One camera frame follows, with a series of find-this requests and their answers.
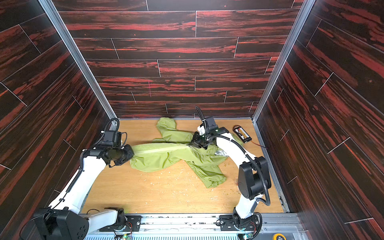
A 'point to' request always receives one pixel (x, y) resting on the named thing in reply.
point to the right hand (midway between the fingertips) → (192, 142)
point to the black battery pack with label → (244, 136)
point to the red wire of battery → (257, 144)
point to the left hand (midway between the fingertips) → (134, 153)
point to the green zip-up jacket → (174, 149)
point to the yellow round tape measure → (279, 236)
